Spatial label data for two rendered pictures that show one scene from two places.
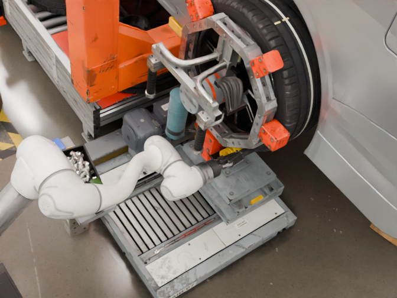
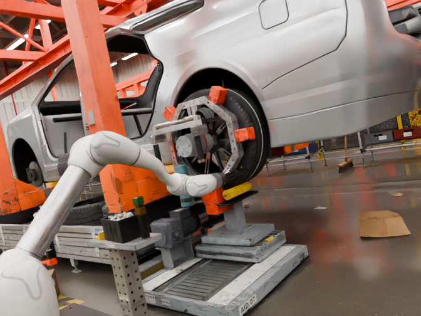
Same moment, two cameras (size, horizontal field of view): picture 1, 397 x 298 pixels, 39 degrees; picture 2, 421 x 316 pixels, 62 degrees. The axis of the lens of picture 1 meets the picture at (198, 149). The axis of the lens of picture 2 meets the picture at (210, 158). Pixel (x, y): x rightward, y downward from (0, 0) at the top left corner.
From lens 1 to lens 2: 1.65 m
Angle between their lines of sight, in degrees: 48
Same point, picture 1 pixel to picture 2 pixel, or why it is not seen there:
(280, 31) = not seen: hidden behind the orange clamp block
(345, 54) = (252, 57)
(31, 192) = (84, 158)
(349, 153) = (291, 108)
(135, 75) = (150, 192)
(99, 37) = not seen: hidden behind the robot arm
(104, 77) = (128, 187)
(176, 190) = (198, 180)
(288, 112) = (245, 117)
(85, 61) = (113, 171)
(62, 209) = (110, 136)
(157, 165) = (178, 180)
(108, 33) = not seen: hidden behind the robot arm
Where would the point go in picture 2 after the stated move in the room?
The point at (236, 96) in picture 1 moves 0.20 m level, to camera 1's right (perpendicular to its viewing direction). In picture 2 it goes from (208, 111) to (243, 105)
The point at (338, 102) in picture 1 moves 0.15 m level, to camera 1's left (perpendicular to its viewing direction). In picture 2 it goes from (266, 87) to (240, 91)
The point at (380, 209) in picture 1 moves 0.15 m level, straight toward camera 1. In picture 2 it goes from (330, 118) to (327, 120)
